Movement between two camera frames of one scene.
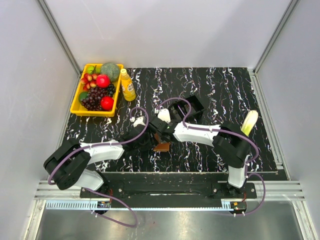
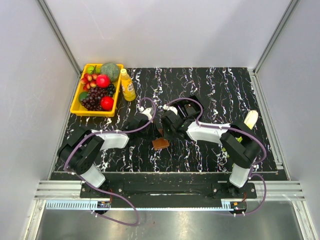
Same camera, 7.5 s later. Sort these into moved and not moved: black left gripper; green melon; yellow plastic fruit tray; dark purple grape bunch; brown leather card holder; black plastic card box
Moved: black left gripper; brown leather card holder
Not moved: dark purple grape bunch; green melon; black plastic card box; yellow plastic fruit tray
